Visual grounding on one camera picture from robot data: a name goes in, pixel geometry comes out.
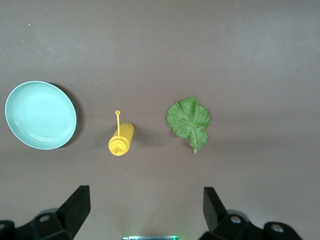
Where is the yellow squeeze bottle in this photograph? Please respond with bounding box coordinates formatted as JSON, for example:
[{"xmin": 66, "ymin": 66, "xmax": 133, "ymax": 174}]
[{"xmin": 108, "ymin": 110, "xmax": 135, "ymax": 157}]

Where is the green lettuce leaf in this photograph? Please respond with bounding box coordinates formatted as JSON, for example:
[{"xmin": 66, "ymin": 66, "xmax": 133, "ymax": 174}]
[{"xmin": 166, "ymin": 96, "xmax": 211, "ymax": 155}]

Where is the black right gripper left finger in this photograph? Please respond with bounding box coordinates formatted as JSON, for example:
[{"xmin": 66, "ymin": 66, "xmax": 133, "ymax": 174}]
[{"xmin": 0, "ymin": 184, "xmax": 91, "ymax": 240}]

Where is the mint green round plate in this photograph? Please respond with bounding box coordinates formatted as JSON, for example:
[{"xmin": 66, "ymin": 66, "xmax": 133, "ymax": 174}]
[{"xmin": 4, "ymin": 80, "xmax": 78, "ymax": 150}]

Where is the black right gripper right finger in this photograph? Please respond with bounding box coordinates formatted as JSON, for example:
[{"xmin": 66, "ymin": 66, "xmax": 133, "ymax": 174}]
[{"xmin": 199, "ymin": 186, "xmax": 305, "ymax": 240}]

